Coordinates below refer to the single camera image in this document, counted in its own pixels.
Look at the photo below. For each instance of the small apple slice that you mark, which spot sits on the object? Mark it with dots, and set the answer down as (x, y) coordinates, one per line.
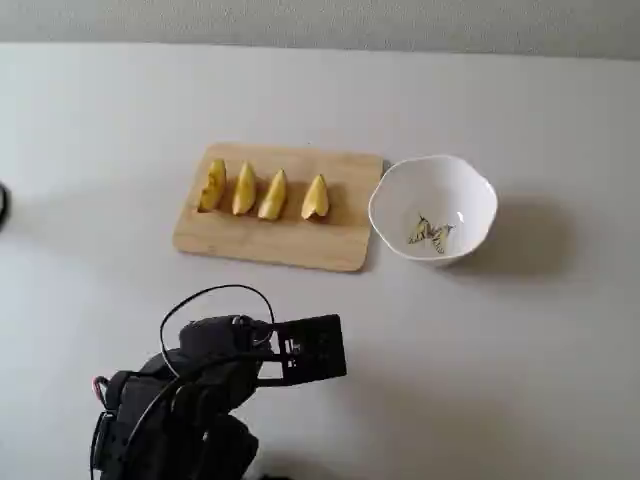
(315, 200)

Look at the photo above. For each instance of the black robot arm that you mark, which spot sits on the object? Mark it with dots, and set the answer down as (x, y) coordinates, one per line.
(150, 425)

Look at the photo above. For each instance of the wooden cutting board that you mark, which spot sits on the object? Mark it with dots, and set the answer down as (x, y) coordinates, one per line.
(300, 242)

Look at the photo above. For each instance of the yellow apple slice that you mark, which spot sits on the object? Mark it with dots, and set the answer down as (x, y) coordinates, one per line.
(272, 200)
(244, 192)

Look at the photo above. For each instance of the large apple slice with notch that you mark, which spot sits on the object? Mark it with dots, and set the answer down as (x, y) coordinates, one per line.
(212, 190)

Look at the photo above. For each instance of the white bowl with butterfly print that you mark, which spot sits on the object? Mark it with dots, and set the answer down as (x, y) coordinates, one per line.
(435, 192)

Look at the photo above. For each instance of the black round object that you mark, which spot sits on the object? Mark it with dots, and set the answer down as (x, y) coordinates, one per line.
(4, 207)

